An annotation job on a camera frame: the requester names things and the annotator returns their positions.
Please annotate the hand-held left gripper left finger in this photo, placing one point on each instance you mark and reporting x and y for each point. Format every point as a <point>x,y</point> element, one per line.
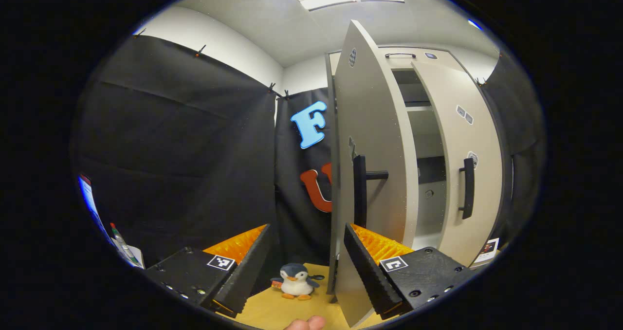
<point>246,276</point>

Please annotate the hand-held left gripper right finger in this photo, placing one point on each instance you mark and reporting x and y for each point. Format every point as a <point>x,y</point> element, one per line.
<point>370,271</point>

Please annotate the white cabinet door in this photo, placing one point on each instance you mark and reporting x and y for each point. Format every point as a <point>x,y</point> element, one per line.
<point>384,125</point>
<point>484,208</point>

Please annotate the white and grey cabinet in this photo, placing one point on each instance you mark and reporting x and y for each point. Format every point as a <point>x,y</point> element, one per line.
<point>428,140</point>

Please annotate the penguin plush toy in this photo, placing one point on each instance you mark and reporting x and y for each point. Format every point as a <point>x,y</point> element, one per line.
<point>295,281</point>

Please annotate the white paper sheet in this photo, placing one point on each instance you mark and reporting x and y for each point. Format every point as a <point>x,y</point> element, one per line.
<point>137,259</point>

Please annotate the white portrait cover book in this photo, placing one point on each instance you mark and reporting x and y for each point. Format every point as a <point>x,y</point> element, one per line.
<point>486,249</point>

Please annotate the green cap pen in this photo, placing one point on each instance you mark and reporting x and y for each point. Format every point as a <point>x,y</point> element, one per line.
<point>120,242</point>

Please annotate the blue lit screen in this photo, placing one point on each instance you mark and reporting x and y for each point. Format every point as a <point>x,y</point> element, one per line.
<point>90,203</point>

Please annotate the small ceiling light panel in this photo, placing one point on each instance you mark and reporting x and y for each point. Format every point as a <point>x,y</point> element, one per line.
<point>474,24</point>

